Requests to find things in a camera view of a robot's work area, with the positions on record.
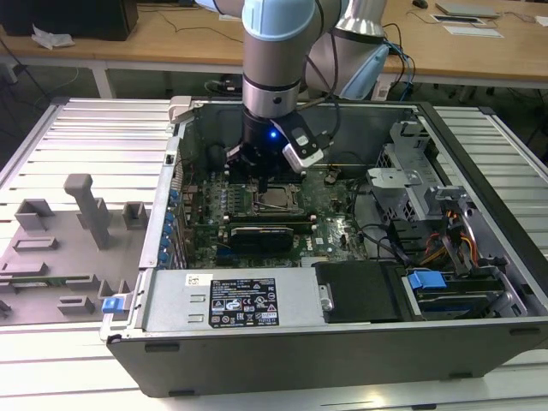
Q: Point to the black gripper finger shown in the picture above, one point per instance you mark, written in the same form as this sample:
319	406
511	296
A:
237	158

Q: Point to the silver square CPU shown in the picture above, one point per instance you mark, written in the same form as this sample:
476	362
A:
278	198

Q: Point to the thin metal locking lever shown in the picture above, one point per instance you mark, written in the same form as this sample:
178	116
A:
274	206

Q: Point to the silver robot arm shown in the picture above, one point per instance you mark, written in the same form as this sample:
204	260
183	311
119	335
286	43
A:
269	55

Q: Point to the black RAM slot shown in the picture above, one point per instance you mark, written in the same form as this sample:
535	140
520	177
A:
265	217
244	179
299	226

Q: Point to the CPU socket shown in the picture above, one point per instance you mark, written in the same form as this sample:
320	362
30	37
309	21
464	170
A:
254	202

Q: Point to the blue card retainer clip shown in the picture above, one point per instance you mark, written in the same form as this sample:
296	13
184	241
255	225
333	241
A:
174	198
163	257
170	220
167	231
165	244

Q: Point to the dark board connector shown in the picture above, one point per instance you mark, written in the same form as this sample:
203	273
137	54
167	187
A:
331	176

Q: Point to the black graphics card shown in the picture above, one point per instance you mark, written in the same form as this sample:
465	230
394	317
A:
261	240

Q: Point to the green motherboard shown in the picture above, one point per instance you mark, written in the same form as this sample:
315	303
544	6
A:
334	231

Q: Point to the wooden desk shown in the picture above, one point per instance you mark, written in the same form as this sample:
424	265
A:
180	47

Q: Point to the metal drive cage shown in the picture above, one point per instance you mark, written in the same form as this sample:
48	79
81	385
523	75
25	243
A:
398	180

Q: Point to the silver power supply box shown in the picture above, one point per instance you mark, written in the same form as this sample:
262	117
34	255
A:
171	299

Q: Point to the black drive bay box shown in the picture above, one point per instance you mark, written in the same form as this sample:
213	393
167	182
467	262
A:
359	291

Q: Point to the blue case latch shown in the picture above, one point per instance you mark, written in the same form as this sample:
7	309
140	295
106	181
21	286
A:
111	305

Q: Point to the grey parts rack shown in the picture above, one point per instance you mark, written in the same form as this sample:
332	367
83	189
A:
64	257

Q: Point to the black computer tower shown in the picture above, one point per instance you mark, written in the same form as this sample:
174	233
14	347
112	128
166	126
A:
85	17

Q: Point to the black computer mouse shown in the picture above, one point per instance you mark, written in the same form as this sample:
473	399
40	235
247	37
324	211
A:
419	3

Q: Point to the black open PC case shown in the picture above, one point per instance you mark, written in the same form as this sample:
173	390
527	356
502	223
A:
299	364

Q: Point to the hard disk in blue carrier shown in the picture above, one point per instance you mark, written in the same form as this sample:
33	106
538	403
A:
426	280

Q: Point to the crumpled white paper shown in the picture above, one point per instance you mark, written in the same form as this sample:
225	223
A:
51	37

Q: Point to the green RAM stick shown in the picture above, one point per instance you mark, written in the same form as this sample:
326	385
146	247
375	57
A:
43	282

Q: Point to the silver laptop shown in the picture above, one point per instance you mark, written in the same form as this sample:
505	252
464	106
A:
466	9

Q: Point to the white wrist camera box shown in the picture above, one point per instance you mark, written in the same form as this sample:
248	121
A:
306	160

